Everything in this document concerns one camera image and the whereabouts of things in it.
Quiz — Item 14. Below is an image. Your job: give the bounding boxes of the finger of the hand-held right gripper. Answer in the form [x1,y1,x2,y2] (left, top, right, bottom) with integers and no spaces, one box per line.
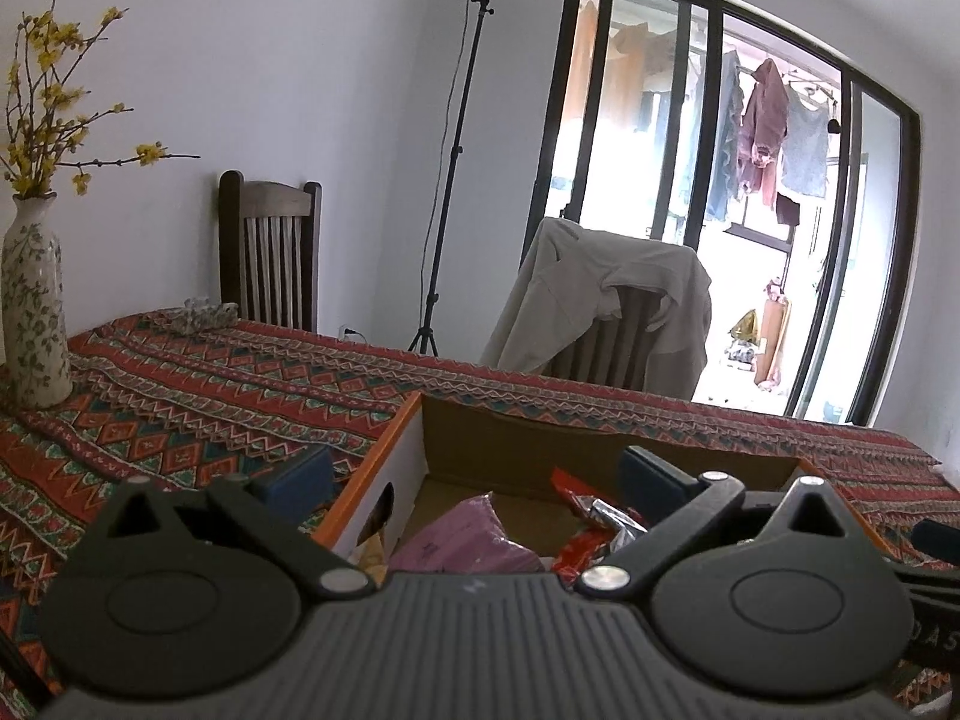
[911,519,960,565]

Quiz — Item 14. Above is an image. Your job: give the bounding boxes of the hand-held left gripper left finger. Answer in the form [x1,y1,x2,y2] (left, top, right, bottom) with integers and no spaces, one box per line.
[90,445,391,605]

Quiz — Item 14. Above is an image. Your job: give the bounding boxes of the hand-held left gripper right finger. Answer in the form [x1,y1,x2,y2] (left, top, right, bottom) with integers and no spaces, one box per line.
[574,445,878,605]

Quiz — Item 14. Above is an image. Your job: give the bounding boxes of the red snack packet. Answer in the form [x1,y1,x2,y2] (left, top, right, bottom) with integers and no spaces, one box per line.
[550,465,652,590]

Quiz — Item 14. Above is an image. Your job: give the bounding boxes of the orange cardboard box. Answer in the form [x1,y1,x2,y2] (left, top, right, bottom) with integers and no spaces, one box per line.
[311,390,893,586]

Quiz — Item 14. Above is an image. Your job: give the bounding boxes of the purple snack packet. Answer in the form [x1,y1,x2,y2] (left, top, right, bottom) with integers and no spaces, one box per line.
[388,493,547,577]

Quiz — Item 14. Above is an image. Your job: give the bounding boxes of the jacket draped chair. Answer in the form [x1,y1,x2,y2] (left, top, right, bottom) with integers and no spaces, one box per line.
[544,285,676,391]

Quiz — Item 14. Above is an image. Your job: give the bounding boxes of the yellow crumpled bag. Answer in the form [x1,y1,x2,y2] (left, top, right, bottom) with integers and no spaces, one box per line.
[727,307,762,368]

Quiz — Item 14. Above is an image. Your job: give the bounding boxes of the tan upright bag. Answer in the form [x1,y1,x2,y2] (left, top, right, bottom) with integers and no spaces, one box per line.
[757,281,792,391]

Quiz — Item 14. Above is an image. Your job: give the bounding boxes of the white jacket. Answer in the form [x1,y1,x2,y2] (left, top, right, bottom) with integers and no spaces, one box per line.
[480,217,713,400]

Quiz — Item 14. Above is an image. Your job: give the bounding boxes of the dark wooden slatted chair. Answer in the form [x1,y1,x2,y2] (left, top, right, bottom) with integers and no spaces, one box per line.
[217,171,323,332]

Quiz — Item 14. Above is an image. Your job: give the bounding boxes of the floral ceramic vase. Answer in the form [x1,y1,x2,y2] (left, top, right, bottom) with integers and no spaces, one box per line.
[0,191,74,410]

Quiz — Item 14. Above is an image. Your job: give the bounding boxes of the blue denim hanging garment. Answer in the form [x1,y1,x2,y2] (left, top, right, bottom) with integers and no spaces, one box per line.
[705,51,745,222]

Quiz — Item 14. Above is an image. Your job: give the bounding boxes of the light blue hanging garment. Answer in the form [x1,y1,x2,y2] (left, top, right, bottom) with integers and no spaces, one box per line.
[780,86,832,196]

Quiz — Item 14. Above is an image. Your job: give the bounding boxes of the beige hanging garment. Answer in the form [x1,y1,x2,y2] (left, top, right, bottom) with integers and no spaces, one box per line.
[604,22,676,136]

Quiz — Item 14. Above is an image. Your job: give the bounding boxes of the yellow flower branches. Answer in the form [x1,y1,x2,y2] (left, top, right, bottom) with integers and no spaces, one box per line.
[0,0,202,200]

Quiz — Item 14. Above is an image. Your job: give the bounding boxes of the black sliding door frame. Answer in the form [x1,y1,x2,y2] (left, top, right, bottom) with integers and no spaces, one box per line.
[525,0,922,428]

